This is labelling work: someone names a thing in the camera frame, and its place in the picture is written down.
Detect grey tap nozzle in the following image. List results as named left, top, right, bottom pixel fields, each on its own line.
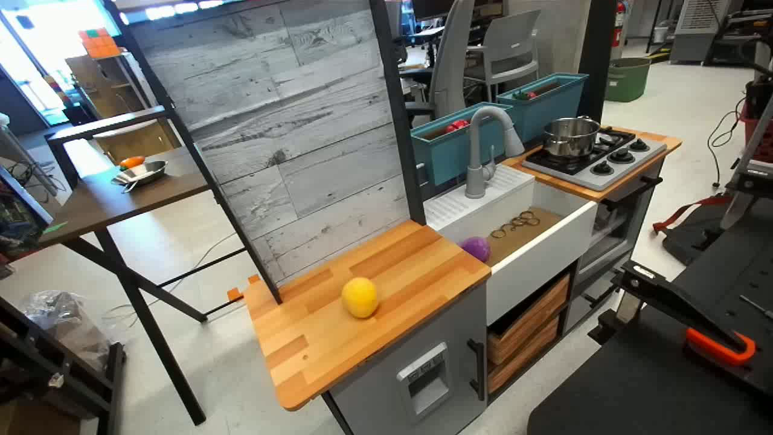
left=464, top=104, right=526, bottom=200

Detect teal plastic bin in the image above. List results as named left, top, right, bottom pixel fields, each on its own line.
left=408, top=101, right=517, bottom=188
left=495, top=73, right=590, bottom=148

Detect yellow toy lemon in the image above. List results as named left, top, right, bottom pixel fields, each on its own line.
left=341, top=275, right=382, bottom=321

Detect purple toy ball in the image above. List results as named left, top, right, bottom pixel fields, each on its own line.
left=458, top=234, right=492, bottom=263

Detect wooden butcher block countertop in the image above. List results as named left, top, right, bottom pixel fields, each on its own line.
left=241, top=220, right=492, bottom=413

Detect grey wood backdrop panel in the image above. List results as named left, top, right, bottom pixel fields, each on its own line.
left=119, top=0, right=427, bottom=304

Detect grey toy kitchen cabinet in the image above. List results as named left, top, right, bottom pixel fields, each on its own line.
left=321, top=130, right=684, bottom=435

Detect white toy sink basin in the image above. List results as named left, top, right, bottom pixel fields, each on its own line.
left=423, top=165, right=598, bottom=326

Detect grey office chair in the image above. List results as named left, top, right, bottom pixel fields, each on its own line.
left=398, top=0, right=478, bottom=123

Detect wooden drawer crates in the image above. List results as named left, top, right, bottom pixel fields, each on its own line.
left=484, top=273, right=575, bottom=397

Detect steel cooking pot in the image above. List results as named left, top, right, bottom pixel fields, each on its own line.
left=542, top=114, right=600, bottom=159

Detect light grey chair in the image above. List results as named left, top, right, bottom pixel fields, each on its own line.
left=466, top=7, right=542, bottom=104

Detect grey toy stove top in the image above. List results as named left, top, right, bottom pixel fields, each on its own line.
left=522, top=125, right=669, bottom=193

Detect orange white tool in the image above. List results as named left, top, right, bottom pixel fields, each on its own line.
left=110, top=154, right=168, bottom=193

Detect green bucket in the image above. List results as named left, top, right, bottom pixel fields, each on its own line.
left=603, top=55, right=652, bottom=104

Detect brown table black legs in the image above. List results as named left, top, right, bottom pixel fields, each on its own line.
left=0, top=142, right=249, bottom=427

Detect clear plastic bag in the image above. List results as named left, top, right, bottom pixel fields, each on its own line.
left=22, top=287, right=110, bottom=372

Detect orange box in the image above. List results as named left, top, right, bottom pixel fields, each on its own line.
left=77, top=27, right=123, bottom=64

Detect black work platform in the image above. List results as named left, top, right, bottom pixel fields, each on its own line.
left=526, top=195, right=773, bottom=435

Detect black low shelf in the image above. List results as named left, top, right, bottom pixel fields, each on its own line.
left=0, top=298, right=128, bottom=435

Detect black clamp orange handle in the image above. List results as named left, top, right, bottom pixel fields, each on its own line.
left=610, top=261, right=760, bottom=372

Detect white cable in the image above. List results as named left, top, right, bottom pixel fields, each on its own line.
left=704, top=98, right=748, bottom=175

